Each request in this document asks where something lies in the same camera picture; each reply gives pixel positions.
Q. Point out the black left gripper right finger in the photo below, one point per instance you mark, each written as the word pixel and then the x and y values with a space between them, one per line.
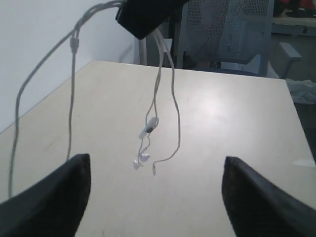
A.
pixel 258 208

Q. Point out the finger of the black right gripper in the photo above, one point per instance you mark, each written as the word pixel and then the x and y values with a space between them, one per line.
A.
pixel 142 17

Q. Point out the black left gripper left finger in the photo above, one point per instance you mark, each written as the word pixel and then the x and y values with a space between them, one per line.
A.
pixel 53 207

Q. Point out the grey mesh office chair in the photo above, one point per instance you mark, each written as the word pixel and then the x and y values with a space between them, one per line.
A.
pixel 226 31

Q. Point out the crumpled plastic bag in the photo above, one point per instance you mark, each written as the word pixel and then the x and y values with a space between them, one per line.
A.
pixel 302 92

